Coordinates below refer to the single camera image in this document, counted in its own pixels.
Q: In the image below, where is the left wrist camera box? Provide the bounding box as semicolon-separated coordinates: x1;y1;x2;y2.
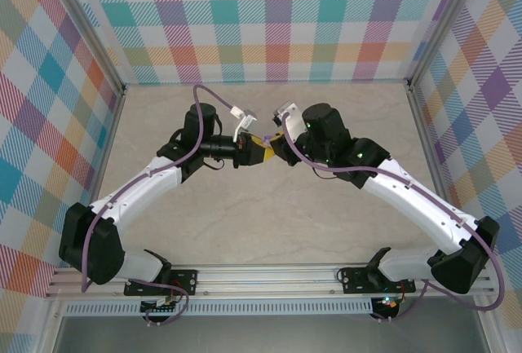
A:
229;107;258;143

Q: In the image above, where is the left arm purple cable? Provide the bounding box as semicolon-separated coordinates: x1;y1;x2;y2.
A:
81;85;241;328

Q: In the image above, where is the aluminium frame leg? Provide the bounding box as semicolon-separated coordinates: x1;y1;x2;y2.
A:
37;299;66;353
473;293;507;353

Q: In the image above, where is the aluminium frame post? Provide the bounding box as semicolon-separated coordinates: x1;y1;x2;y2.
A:
38;0;127;95
405;0;486;89

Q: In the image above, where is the slotted grey cable duct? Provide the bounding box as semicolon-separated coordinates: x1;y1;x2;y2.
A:
64;302;376;317

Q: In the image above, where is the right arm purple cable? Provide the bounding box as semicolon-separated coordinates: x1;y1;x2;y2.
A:
283;112;507;324

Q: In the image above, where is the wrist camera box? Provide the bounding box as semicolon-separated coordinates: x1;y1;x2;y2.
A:
229;107;258;143
272;99;306;136

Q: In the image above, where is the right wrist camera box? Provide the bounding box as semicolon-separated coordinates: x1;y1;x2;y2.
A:
272;99;306;136

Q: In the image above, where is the aluminium side rail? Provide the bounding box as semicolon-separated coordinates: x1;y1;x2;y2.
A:
406;83;470;264
71;86;127;268

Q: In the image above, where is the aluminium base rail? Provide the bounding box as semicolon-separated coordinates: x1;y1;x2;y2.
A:
44;263;497;300

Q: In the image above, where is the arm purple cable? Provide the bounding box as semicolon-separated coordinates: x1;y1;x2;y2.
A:
283;112;507;324
81;85;241;328

